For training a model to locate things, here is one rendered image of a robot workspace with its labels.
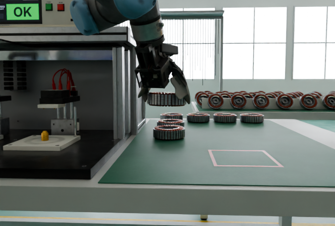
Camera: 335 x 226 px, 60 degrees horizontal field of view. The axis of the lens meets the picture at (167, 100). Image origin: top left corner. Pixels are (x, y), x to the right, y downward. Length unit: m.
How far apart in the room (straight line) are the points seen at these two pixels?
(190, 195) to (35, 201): 0.30
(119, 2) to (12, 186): 0.40
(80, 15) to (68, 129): 0.48
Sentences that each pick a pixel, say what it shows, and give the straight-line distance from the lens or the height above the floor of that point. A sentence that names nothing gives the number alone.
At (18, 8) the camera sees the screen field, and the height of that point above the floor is 1.18.
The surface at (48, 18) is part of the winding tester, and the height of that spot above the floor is 1.15.
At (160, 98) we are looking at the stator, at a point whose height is 0.90.
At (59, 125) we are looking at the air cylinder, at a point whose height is 0.81.
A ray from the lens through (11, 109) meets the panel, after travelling 1.22.
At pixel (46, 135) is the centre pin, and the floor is 0.80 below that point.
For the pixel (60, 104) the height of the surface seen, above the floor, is 0.88.
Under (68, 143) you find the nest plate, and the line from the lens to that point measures 0.84.
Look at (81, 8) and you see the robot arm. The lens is 0.60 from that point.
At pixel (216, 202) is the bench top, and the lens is 0.58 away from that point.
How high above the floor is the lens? 0.95
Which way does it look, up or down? 4 degrees down
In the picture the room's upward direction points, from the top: straight up
